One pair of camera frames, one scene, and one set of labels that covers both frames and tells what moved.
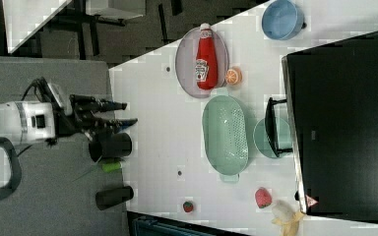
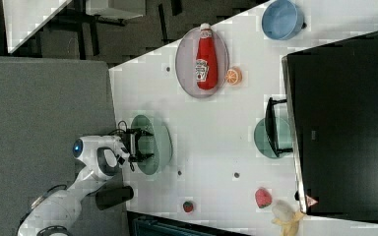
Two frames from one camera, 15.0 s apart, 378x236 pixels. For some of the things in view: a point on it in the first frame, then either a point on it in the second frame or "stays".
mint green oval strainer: x=225 y=137 -> x=159 y=144
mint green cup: x=263 y=144 stays
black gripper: x=83 y=118 -> x=129 y=140
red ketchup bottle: x=206 y=64 stays
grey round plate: x=186 y=63 stays
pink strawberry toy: x=263 y=197 stays
